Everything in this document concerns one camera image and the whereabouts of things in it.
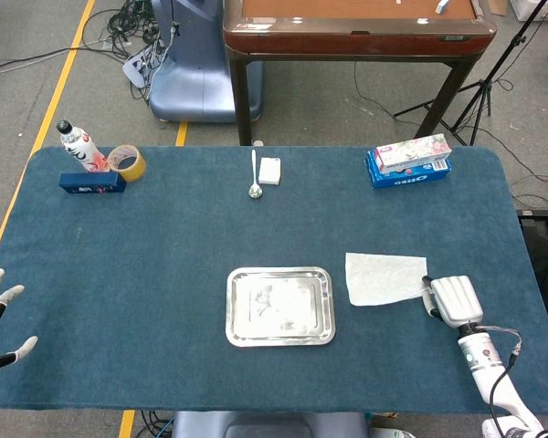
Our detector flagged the stainless steel tray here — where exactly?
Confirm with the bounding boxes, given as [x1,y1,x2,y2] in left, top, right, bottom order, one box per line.
[225,266,337,349]

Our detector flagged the brown mahjong table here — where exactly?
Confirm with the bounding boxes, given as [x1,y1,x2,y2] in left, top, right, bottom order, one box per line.
[222,0,498,147]

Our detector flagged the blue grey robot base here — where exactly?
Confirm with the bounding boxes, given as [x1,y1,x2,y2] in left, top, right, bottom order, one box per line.
[148,0,264,123]

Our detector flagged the black cable bundle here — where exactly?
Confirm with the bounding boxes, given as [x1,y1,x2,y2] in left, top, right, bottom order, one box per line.
[84,0,174,106]
[134,410,174,438]

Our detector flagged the pink floral toothpaste box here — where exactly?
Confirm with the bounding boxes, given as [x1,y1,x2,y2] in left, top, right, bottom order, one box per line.
[374,133,453,173]

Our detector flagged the metal spoon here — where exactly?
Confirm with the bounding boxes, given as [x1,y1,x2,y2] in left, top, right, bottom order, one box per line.
[248,149,265,200]

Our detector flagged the blue table cloth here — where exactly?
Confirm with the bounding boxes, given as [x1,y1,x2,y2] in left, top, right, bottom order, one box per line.
[0,145,548,415]

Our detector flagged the black tripod stand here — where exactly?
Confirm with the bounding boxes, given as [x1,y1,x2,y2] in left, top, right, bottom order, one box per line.
[393,0,548,147]

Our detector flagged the white red drink bottle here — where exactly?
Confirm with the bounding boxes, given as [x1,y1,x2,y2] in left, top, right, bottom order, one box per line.
[56,120,111,173]

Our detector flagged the white paper napkin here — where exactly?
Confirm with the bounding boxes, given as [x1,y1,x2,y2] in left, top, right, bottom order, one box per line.
[344,251,429,308]

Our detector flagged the white power strip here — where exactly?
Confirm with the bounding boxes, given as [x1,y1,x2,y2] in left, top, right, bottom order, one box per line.
[121,45,165,88]

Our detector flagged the dark blue long box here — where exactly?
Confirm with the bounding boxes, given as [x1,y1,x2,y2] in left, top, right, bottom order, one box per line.
[58,172,127,195]

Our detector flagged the small white box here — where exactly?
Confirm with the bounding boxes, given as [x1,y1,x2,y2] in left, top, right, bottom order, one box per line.
[258,157,283,186]

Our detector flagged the yellow tape roll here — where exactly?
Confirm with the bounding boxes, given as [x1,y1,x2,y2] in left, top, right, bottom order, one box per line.
[106,144,148,183]

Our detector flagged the grey black wrist cable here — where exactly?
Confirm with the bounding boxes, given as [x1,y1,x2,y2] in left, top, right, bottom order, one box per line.
[481,324,524,434]

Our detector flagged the blue Oreo box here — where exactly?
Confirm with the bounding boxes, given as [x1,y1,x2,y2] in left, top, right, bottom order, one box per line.
[365,150,453,190]

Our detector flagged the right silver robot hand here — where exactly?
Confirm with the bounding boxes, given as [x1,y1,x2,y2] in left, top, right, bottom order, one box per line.
[420,275,484,328]

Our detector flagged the grey blue robot torso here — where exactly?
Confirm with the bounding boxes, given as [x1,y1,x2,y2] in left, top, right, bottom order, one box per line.
[171,410,371,438]

